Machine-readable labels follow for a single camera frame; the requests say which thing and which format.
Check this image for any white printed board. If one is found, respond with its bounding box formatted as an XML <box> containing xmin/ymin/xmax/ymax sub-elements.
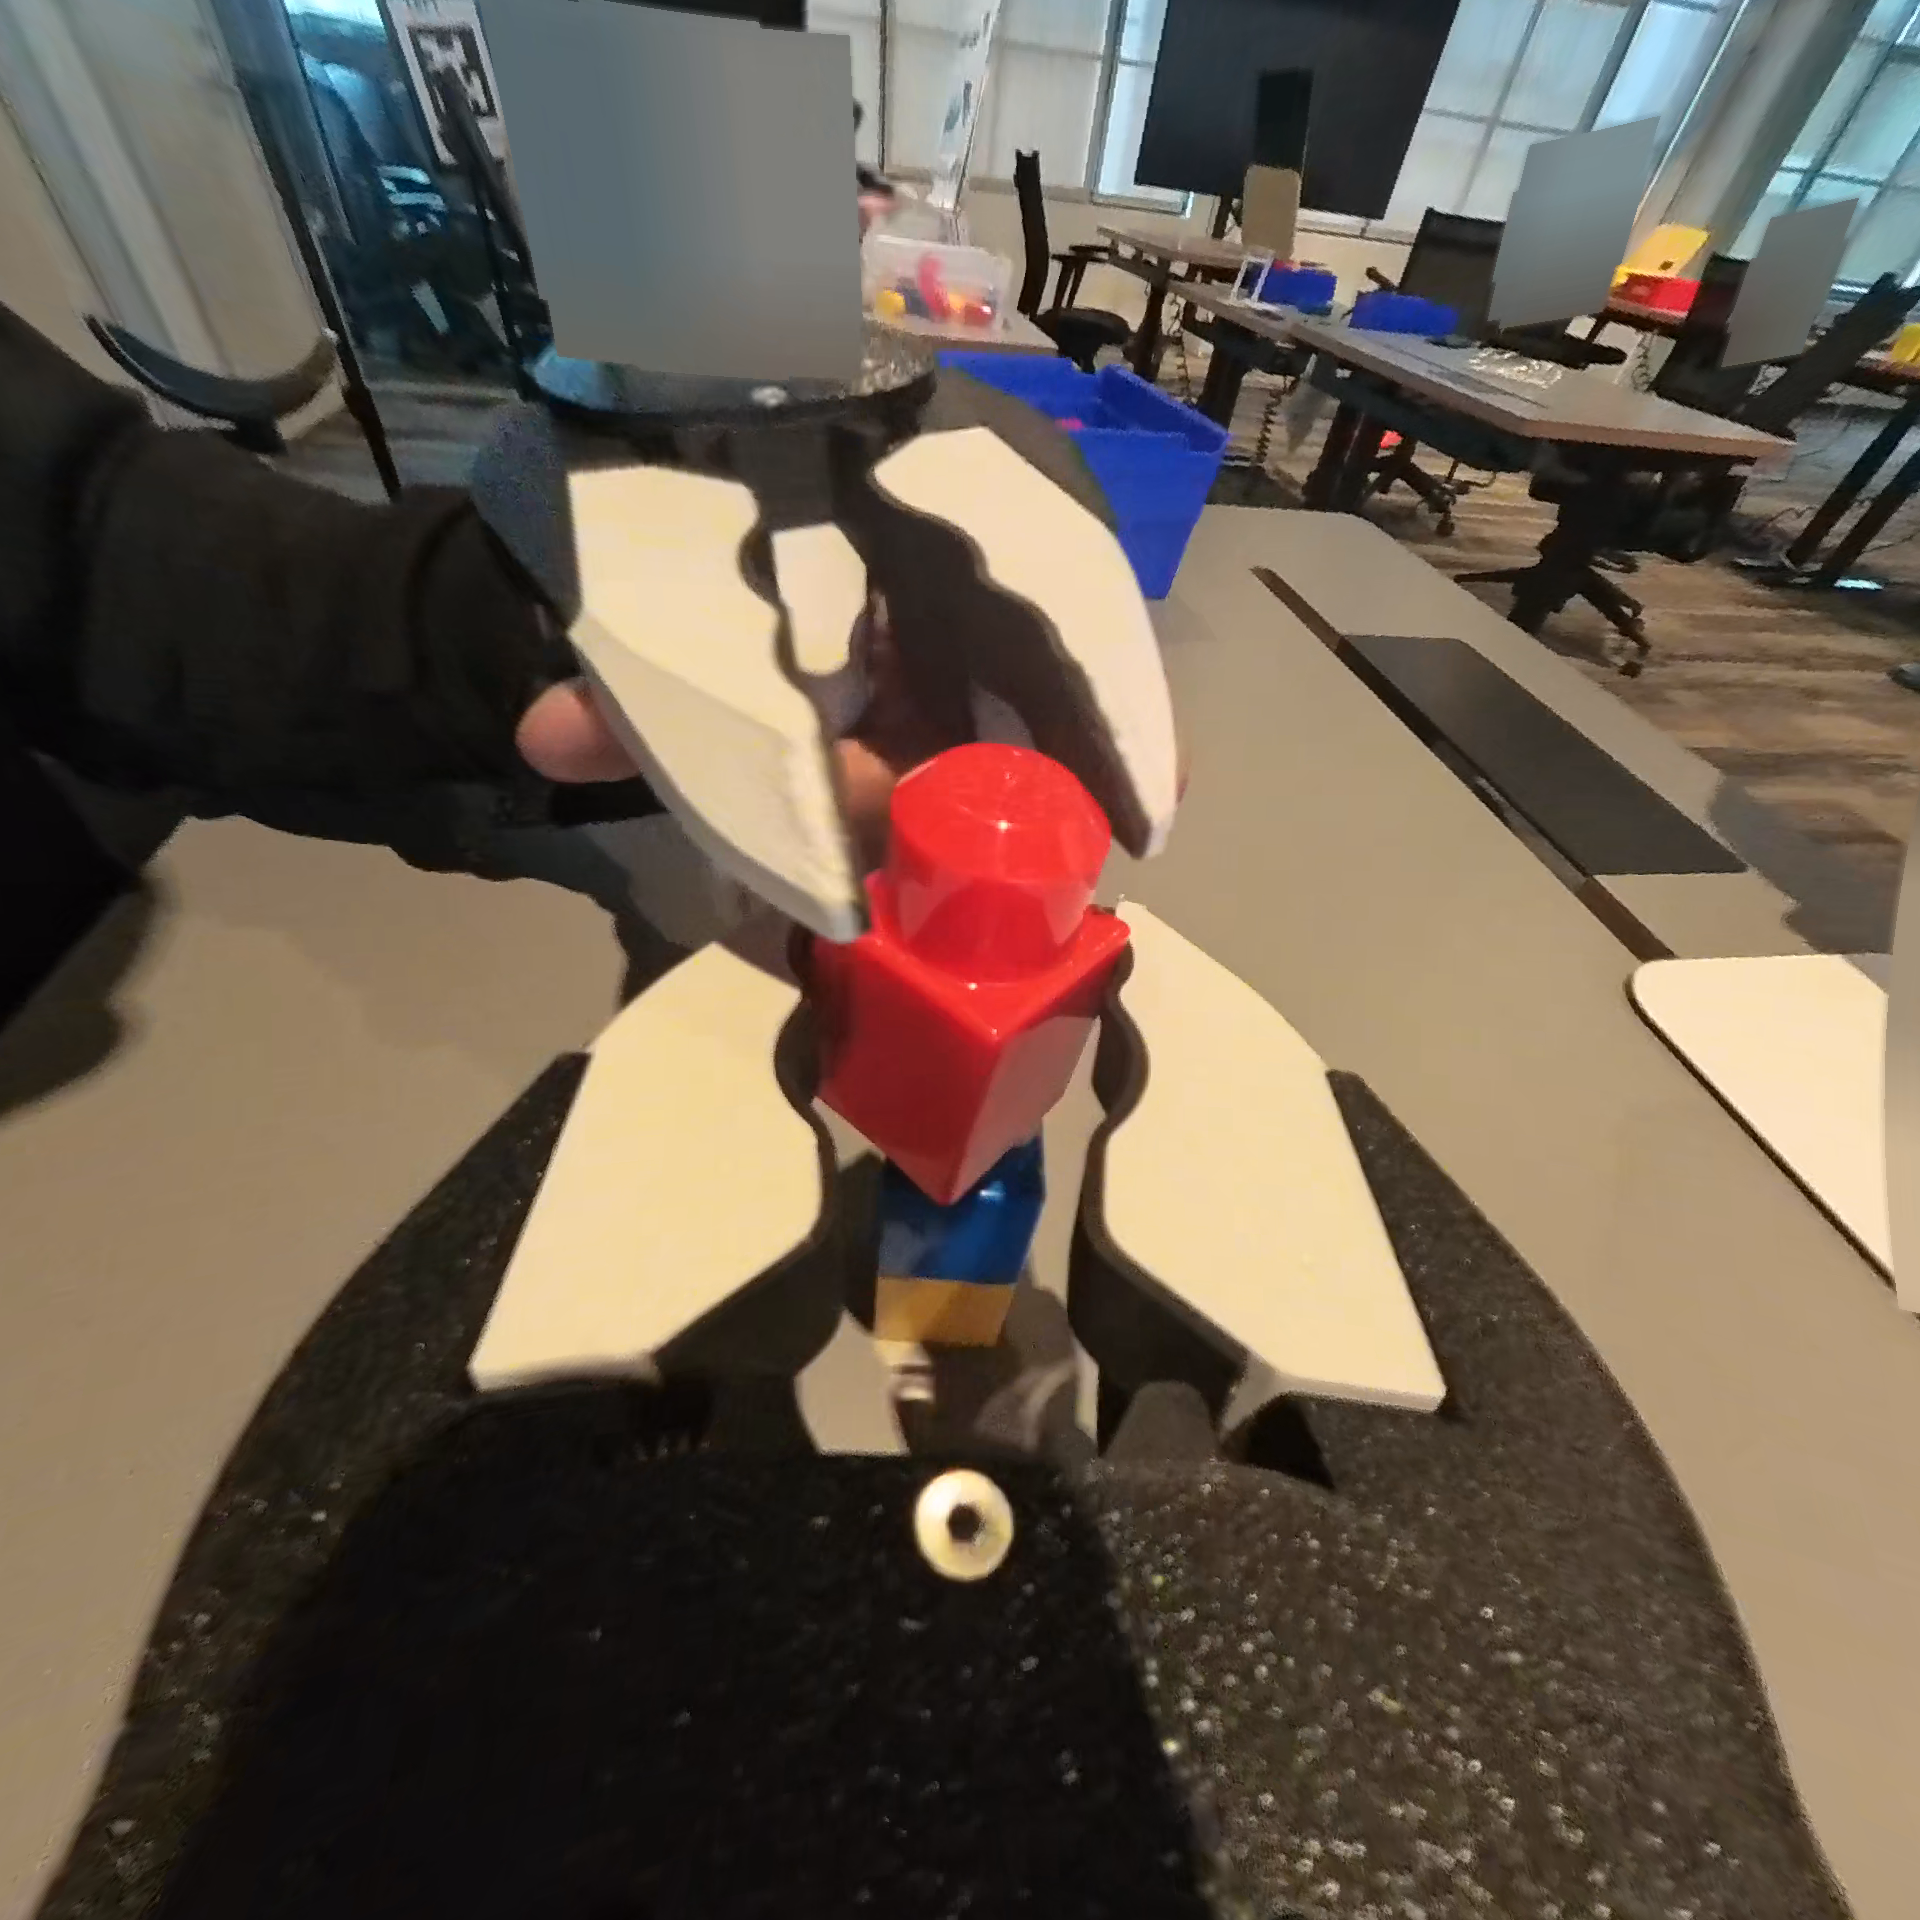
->
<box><xmin>924</xmin><ymin>0</ymin><xmax>1006</xmax><ymax>211</ymax></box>

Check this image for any white desk mat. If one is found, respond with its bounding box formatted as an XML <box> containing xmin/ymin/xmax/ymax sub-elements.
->
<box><xmin>1630</xmin><ymin>952</ymin><xmax>1897</xmax><ymax>1284</ymax></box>

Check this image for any yellow mega block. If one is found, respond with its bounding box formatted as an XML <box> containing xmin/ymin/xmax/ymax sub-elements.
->
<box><xmin>873</xmin><ymin>1272</ymin><xmax>1010</xmax><ymax>1347</ymax></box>

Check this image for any black monitor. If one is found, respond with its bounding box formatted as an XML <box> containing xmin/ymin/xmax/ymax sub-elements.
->
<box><xmin>1134</xmin><ymin>0</ymin><xmax>1463</xmax><ymax>218</ymax></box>

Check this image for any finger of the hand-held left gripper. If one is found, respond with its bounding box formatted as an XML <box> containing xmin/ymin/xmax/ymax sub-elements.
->
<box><xmin>567</xmin><ymin>463</ymin><xmax>872</xmax><ymax>943</ymax></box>
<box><xmin>870</xmin><ymin>426</ymin><xmax>1180</xmax><ymax>862</ymax></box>

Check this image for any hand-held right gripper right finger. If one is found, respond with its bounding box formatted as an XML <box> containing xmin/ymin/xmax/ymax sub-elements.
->
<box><xmin>1069</xmin><ymin>901</ymin><xmax>1449</xmax><ymax>1462</ymax></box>

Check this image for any blue plastic bin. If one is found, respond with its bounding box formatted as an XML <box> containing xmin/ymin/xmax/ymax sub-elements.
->
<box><xmin>937</xmin><ymin>348</ymin><xmax>1232</xmax><ymax>602</ymax></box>

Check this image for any black office chair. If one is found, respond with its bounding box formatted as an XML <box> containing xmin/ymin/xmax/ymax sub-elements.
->
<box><xmin>1373</xmin><ymin>205</ymin><xmax>1509</xmax><ymax>360</ymax></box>
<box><xmin>1011</xmin><ymin>146</ymin><xmax>1134</xmax><ymax>360</ymax></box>

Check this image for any black desk mat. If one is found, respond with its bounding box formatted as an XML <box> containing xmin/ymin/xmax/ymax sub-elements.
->
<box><xmin>1336</xmin><ymin>634</ymin><xmax>1749</xmax><ymax>879</ymax></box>

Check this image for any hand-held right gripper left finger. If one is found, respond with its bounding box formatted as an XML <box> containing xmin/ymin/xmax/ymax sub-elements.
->
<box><xmin>468</xmin><ymin>937</ymin><xmax>841</xmax><ymax>1390</ymax></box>

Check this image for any background office desk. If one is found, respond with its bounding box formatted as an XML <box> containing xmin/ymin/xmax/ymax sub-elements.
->
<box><xmin>1172</xmin><ymin>276</ymin><xmax>1794</xmax><ymax>630</ymax></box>
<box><xmin>1094</xmin><ymin>226</ymin><xmax>1291</xmax><ymax>377</ymax></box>

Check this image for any red mega block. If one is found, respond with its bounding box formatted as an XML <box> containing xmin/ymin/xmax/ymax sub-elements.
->
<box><xmin>810</xmin><ymin>742</ymin><xmax>1134</xmax><ymax>1208</ymax></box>

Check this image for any person's left forearm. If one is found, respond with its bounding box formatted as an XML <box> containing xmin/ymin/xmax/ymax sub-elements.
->
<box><xmin>0</xmin><ymin>300</ymin><xmax>667</xmax><ymax>887</ymax></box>

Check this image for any blue mega block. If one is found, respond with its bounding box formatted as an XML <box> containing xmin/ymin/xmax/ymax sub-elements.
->
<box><xmin>873</xmin><ymin>1133</ymin><xmax>1047</xmax><ymax>1292</ymax></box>

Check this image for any clear box of toy blocks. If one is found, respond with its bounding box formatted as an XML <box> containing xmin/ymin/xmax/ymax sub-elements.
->
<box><xmin>862</xmin><ymin>230</ymin><xmax>1015</xmax><ymax>332</ymax></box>

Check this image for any black-and-white tag sign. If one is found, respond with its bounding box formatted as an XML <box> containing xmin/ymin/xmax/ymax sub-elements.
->
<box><xmin>384</xmin><ymin>0</ymin><xmax>503</xmax><ymax>166</ymax></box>

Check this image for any red and yellow bin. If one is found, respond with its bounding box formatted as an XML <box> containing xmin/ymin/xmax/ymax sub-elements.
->
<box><xmin>1612</xmin><ymin>221</ymin><xmax>1711</xmax><ymax>317</ymax></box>

